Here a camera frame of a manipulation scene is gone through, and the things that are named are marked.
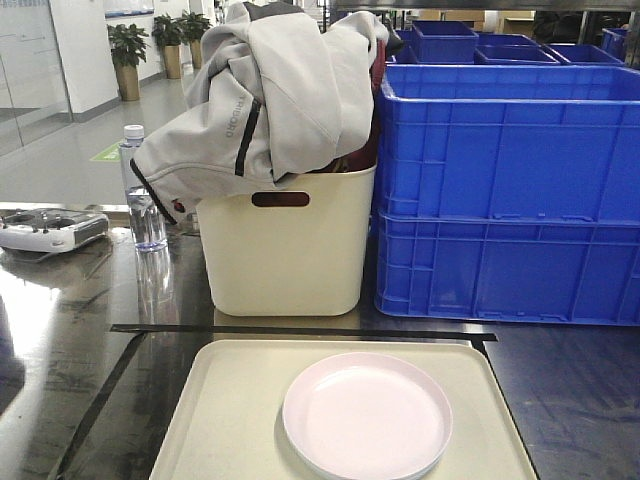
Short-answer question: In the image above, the large blue crate upper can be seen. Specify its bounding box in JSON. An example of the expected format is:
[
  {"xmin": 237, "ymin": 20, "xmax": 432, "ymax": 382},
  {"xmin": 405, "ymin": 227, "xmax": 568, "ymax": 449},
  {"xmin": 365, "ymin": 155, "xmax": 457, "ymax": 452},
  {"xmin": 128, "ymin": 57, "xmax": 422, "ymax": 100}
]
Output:
[{"xmin": 377, "ymin": 65, "xmax": 639, "ymax": 222}]

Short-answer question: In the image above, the small blue bin back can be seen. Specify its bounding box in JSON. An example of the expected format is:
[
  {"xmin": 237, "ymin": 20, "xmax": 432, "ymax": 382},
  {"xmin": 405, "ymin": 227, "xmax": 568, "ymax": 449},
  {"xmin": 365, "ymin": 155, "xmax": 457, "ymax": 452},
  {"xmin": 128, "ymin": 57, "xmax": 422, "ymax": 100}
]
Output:
[{"xmin": 412, "ymin": 20, "xmax": 479, "ymax": 64}]

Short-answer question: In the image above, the potted plant gold pot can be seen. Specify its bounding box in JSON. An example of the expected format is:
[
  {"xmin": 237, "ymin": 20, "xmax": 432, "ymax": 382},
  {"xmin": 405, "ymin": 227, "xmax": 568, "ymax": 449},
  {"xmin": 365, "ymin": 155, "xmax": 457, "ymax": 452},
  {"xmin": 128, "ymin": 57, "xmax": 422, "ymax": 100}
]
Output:
[{"xmin": 107, "ymin": 23, "xmax": 148, "ymax": 101}]

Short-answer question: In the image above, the clear water bottle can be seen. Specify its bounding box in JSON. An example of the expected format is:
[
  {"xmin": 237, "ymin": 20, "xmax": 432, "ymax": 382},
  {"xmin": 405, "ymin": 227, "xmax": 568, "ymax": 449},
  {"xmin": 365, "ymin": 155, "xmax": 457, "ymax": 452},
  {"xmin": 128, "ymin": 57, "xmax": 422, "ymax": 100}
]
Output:
[{"xmin": 118, "ymin": 124, "xmax": 169, "ymax": 254}]

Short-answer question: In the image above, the white controller on table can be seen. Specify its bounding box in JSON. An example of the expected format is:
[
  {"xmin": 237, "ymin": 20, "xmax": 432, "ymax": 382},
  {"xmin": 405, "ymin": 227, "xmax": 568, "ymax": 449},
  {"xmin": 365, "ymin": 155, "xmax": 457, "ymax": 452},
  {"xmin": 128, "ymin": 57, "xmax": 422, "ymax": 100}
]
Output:
[{"xmin": 1, "ymin": 208, "xmax": 109, "ymax": 254}]

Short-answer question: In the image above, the cream plastic basket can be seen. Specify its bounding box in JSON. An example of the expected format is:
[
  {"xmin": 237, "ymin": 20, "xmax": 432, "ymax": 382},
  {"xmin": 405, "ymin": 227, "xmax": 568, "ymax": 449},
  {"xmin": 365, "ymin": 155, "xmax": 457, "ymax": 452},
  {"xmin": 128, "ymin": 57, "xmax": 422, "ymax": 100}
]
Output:
[{"xmin": 197, "ymin": 168, "xmax": 375, "ymax": 316}]

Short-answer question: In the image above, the pink plate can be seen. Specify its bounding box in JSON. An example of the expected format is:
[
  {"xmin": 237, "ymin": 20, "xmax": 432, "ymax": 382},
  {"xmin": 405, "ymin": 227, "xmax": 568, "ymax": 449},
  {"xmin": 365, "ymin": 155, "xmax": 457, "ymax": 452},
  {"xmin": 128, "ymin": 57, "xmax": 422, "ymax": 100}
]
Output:
[{"xmin": 281, "ymin": 352, "xmax": 453, "ymax": 479}]

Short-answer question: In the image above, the large blue crate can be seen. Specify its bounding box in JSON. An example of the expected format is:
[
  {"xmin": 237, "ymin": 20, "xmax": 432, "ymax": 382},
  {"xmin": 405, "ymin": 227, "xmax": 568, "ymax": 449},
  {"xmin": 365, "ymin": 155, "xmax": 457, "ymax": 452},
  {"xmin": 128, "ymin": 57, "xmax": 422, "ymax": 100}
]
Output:
[
  {"xmin": 377, "ymin": 65, "xmax": 639, "ymax": 222},
  {"xmin": 375, "ymin": 213, "xmax": 639, "ymax": 327}
]

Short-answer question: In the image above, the large blue crate lower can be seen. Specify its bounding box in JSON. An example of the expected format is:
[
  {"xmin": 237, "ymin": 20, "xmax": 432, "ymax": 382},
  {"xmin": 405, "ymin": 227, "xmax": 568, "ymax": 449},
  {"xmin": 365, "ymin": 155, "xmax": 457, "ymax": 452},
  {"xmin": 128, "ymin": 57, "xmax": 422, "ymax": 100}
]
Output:
[{"xmin": 375, "ymin": 213, "xmax": 639, "ymax": 327}]

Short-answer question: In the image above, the grey jacket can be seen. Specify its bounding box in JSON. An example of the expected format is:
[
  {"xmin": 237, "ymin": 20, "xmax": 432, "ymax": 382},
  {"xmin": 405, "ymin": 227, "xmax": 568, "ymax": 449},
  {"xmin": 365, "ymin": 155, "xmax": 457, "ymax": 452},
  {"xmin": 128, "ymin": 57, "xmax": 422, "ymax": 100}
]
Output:
[{"xmin": 131, "ymin": 2, "xmax": 389, "ymax": 224}]

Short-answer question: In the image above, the cream serving tray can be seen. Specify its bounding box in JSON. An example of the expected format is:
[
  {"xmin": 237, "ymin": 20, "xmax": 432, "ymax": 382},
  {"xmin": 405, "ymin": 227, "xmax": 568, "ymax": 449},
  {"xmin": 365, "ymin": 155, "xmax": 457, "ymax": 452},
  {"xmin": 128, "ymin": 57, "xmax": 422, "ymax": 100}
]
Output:
[{"xmin": 152, "ymin": 340, "xmax": 535, "ymax": 479}]

